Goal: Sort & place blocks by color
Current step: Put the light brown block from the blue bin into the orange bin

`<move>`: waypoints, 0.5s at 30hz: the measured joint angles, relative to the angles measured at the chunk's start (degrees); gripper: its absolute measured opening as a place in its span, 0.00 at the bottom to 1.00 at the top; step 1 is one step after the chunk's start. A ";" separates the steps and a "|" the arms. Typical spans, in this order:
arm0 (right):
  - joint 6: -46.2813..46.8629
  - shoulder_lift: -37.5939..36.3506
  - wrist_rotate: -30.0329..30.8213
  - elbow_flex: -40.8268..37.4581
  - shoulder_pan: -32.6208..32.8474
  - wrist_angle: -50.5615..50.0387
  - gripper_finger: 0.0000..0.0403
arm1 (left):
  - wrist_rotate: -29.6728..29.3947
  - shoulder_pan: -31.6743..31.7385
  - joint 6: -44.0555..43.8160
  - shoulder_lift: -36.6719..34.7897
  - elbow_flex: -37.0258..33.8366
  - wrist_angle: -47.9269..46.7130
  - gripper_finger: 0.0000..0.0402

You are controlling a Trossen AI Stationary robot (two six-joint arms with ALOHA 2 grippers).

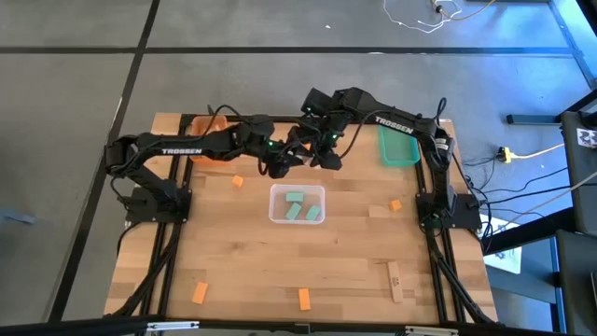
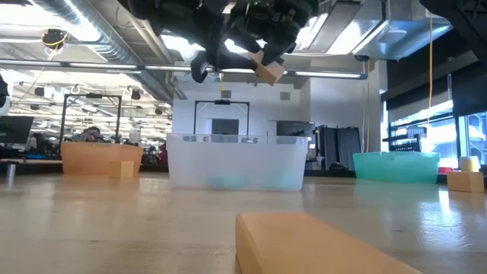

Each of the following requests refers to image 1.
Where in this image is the teal plastic bin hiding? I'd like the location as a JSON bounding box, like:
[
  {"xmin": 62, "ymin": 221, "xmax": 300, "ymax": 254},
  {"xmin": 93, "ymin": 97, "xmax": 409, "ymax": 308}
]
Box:
[{"xmin": 378, "ymin": 124, "xmax": 422, "ymax": 168}]

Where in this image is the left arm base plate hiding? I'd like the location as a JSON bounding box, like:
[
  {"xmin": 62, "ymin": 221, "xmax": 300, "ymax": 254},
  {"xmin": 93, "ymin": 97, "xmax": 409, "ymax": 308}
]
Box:
[{"xmin": 117, "ymin": 186, "xmax": 193, "ymax": 224}]

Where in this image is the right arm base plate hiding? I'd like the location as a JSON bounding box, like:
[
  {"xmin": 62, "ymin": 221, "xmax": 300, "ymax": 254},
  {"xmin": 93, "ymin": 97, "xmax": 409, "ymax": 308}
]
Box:
[{"xmin": 416, "ymin": 192, "xmax": 482, "ymax": 231}]

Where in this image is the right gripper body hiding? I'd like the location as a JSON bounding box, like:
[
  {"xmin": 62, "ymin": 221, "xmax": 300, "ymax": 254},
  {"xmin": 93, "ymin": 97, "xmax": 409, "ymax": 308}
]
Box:
[{"xmin": 300, "ymin": 114, "xmax": 351, "ymax": 170}]

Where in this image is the white floor cable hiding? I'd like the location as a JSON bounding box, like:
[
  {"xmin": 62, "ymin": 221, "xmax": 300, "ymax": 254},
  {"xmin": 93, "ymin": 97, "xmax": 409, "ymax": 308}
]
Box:
[{"xmin": 382, "ymin": 0, "xmax": 464, "ymax": 35}]

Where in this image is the orange plastic bin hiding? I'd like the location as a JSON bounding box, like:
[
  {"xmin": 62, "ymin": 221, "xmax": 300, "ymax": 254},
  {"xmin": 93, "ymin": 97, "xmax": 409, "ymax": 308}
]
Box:
[{"xmin": 190, "ymin": 115, "xmax": 229, "ymax": 167}]

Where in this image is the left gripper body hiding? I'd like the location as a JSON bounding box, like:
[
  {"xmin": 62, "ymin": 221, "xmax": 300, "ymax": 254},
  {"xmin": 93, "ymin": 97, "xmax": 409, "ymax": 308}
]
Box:
[{"xmin": 258, "ymin": 137, "xmax": 304, "ymax": 181}]

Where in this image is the white paper sheet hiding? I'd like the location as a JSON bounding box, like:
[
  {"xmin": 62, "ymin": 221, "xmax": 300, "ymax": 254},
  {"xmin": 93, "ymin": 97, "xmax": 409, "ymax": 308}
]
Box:
[{"xmin": 482, "ymin": 217, "xmax": 522, "ymax": 275}]

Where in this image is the silver metal bracket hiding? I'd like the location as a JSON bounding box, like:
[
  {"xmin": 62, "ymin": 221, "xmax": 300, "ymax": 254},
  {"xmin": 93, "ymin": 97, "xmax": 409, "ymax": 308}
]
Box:
[
  {"xmin": 404, "ymin": 325, "xmax": 459, "ymax": 336},
  {"xmin": 146, "ymin": 320, "xmax": 201, "ymax": 333}
]

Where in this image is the blue metal bar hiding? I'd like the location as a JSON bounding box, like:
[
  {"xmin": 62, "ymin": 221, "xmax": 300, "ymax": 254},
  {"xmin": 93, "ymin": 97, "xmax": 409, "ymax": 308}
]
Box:
[{"xmin": 507, "ymin": 113, "xmax": 563, "ymax": 125}]

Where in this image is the black floor beam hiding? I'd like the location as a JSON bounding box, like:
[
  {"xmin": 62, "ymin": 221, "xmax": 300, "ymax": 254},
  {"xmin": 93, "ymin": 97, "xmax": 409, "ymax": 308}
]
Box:
[{"xmin": 482, "ymin": 207, "xmax": 576, "ymax": 256}]

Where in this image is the black cable bundle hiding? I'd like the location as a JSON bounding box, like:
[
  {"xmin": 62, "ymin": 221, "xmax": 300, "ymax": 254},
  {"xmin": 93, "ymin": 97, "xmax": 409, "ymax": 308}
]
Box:
[
  {"xmin": 426, "ymin": 228, "xmax": 495, "ymax": 326},
  {"xmin": 109, "ymin": 222, "xmax": 184, "ymax": 318}
]

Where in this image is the clear plastic bin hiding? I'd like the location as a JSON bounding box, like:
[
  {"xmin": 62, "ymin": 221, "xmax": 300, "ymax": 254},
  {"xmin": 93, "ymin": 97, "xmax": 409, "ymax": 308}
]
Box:
[{"xmin": 269, "ymin": 183, "xmax": 327, "ymax": 226}]

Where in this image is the pale yellow cable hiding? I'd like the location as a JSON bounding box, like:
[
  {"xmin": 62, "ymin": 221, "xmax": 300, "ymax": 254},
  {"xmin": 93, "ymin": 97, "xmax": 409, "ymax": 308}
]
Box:
[{"xmin": 510, "ymin": 142, "xmax": 566, "ymax": 160}]

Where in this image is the black and white fiducial tag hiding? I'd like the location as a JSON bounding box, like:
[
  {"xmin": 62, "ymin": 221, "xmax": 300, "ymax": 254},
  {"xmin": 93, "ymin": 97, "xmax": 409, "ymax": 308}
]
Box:
[{"xmin": 576, "ymin": 128, "xmax": 597, "ymax": 149}]

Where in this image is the black aluminium table frame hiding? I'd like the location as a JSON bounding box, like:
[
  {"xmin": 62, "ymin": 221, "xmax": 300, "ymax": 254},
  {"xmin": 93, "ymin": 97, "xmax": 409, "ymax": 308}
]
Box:
[{"xmin": 104, "ymin": 113, "xmax": 498, "ymax": 328}]

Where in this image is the printed natural wood plank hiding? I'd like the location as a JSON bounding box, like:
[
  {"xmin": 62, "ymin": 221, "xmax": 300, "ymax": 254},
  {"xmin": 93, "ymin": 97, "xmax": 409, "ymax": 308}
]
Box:
[{"xmin": 386, "ymin": 260, "xmax": 404, "ymax": 304}]

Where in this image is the black seat with tag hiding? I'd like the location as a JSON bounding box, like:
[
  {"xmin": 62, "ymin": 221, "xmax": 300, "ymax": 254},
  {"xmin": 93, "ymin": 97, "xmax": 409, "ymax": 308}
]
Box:
[{"xmin": 559, "ymin": 88, "xmax": 597, "ymax": 234}]

